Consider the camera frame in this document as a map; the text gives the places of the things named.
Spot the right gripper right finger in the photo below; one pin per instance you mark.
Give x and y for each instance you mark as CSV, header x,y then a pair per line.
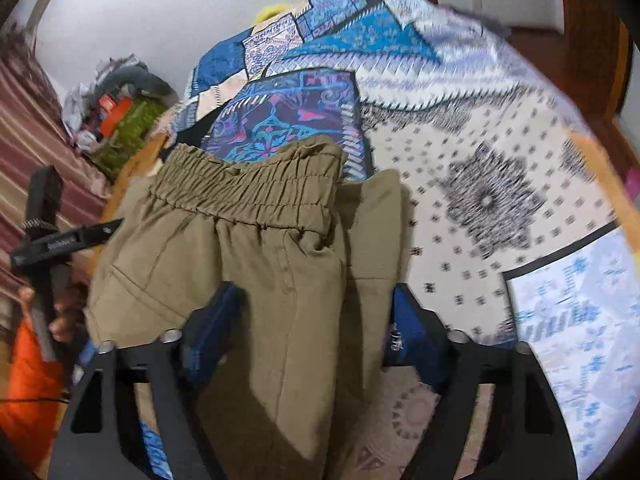
x,y
495,416

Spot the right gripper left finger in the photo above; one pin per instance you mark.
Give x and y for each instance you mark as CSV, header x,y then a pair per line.
x,y
122,389

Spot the khaki pants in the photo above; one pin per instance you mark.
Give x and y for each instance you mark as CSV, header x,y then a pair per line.
x,y
317,258

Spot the orange sleeve left forearm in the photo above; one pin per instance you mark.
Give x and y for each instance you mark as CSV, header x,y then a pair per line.
x,y
28,417

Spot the left hand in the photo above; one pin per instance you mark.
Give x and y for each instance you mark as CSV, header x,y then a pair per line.
x,y
69,310

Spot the green bag with clutter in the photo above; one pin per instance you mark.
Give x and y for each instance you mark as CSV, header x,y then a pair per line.
x,y
123,131

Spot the blue patchwork bedspread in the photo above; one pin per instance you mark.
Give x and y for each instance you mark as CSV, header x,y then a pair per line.
x,y
518,228

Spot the yellow pillow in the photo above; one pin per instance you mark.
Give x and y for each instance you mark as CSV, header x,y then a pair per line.
x,y
268,12

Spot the wooden door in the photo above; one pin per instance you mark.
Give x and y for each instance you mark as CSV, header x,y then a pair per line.
x,y
598,55

